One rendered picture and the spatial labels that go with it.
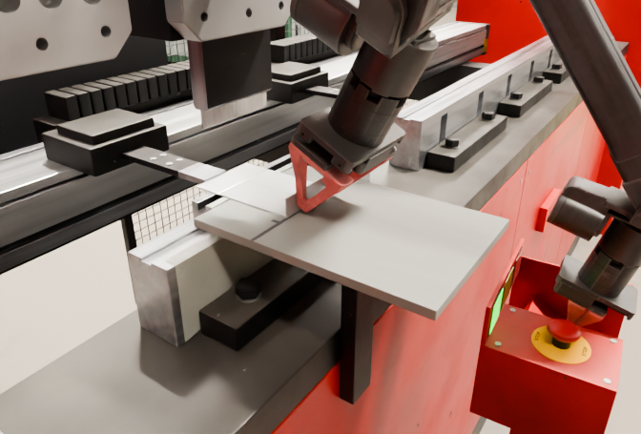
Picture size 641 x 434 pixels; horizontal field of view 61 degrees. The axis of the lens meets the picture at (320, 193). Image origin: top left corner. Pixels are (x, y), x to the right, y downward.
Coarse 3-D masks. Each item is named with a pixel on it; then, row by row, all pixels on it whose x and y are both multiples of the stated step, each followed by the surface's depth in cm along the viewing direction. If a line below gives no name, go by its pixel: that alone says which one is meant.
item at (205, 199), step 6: (288, 156) 70; (276, 162) 68; (282, 162) 69; (288, 162) 70; (270, 168) 67; (276, 168) 68; (198, 198) 58; (204, 198) 58; (210, 198) 59; (216, 198) 60; (192, 204) 58; (198, 204) 58; (204, 204) 59; (198, 210) 58; (204, 210) 58
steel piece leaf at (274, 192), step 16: (256, 176) 63; (272, 176) 63; (288, 176) 63; (224, 192) 59; (240, 192) 59; (256, 192) 59; (272, 192) 59; (288, 192) 59; (272, 208) 56; (288, 208) 54
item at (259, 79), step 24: (192, 48) 51; (216, 48) 52; (240, 48) 55; (264, 48) 58; (192, 72) 53; (216, 72) 53; (240, 72) 56; (264, 72) 59; (216, 96) 54; (240, 96) 57; (264, 96) 61; (216, 120) 56
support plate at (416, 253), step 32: (352, 192) 60; (384, 192) 60; (224, 224) 53; (256, 224) 53; (288, 224) 53; (320, 224) 53; (352, 224) 53; (384, 224) 53; (416, 224) 53; (448, 224) 53; (480, 224) 53; (288, 256) 48; (320, 256) 48; (352, 256) 48; (384, 256) 48; (416, 256) 48; (448, 256) 48; (480, 256) 48; (352, 288) 45; (384, 288) 43; (416, 288) 43; (448, 288) 43
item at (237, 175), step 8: (240, 168) 66; (248, 168) 66; (256, 168) 66; (264, 168) 66; (224, 176) 63; (232, 176) 63; (240, 176) 63; (248, 176) 63; (200, 184) 61; (208, 184) 61; (216, 184) 61; (224, 184) 61; (232, 184) 61; (216, 192) 59
